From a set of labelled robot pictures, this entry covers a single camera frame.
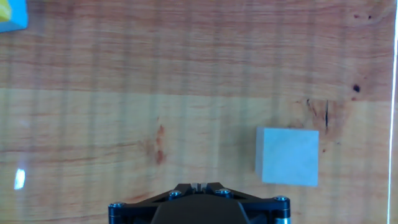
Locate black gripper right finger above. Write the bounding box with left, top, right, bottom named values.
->
left=200, top=182, right=292, bottom=224

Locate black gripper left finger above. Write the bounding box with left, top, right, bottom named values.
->
left=108, top=182, right=200, bottom=224

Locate small pale wooden block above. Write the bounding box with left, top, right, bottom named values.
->
left=254, top=126, right=320, bottom=187

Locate wood-grain table mat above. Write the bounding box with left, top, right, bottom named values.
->
left=0, top=0, right=396, bottom=224

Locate blue and yellow flat box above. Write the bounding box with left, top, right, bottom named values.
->
left=0, top=0, right=29, bottom=34

